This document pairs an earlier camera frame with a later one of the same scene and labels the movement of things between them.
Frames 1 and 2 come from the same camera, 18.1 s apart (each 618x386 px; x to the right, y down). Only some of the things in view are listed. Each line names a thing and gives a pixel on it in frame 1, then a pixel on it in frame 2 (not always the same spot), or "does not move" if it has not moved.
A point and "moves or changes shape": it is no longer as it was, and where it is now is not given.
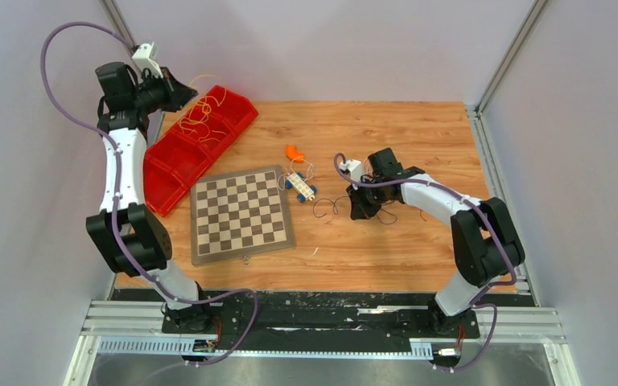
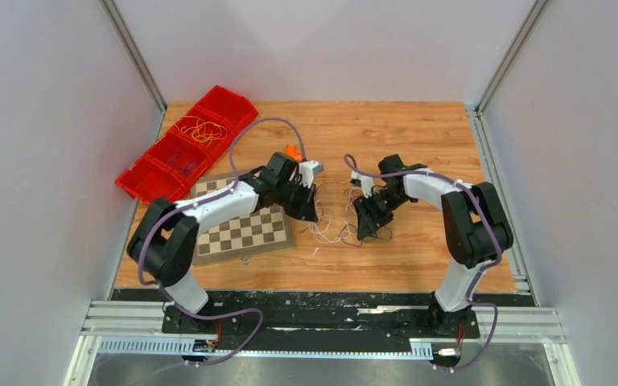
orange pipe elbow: x=293 y=154 does not move
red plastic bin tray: x=206 y=127 does not move
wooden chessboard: x=237 y=215 does not move
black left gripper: x=176 y=95 -> x=306 y=210
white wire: x=291 y=168 moves or changes shape
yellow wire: x=207 y=75 -> x=200 y=129
